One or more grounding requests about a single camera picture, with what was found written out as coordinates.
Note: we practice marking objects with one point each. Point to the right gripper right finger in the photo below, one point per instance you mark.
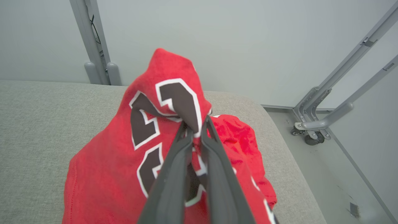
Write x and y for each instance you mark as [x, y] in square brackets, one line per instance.
[220, 193]

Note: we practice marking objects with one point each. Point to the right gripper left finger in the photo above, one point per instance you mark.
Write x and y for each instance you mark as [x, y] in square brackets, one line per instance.
[171, 186]

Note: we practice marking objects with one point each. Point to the red shorts with white stripes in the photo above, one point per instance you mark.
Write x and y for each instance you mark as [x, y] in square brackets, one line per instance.
[242, 140]

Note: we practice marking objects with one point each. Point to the red shirt with white sleeves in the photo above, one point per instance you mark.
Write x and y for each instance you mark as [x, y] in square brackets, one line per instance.
[102, 174]

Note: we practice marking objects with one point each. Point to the black caster wheel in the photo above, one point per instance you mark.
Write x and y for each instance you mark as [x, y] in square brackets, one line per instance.
[312, 140]

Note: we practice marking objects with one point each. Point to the grey support bar rounded end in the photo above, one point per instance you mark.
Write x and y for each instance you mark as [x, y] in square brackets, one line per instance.
[329, 119]

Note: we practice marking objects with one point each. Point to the small grey floor plate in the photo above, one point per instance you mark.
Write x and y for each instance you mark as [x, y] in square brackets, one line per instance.
[354, 210]

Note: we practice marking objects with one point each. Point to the grey fabric padded platform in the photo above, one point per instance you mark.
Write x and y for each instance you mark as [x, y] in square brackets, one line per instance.
[37, 124]

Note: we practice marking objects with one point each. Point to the grey partition post with bracket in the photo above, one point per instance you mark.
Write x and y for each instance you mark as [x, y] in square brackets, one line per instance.
[342, 71]

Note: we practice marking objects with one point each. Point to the grey partition post, two feet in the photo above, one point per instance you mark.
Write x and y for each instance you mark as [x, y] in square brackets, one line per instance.
[82, 31]

